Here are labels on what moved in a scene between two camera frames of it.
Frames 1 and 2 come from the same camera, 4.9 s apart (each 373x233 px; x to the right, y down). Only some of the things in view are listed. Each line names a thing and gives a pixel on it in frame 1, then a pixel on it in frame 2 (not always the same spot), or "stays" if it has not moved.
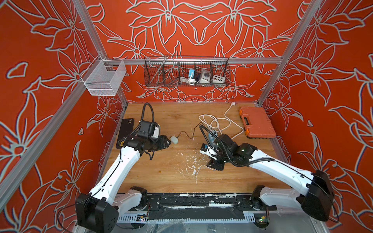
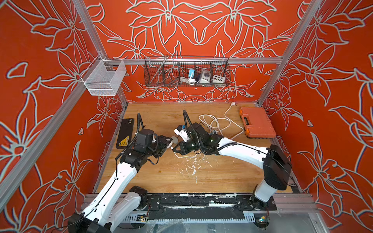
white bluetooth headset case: (174, 140) stays
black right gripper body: (223, 158) to (192, 145)
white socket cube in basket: (217, 79) stays
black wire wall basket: (174, 71) stays
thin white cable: (211, 169) to (187, 157)
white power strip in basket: (205, 76) stays
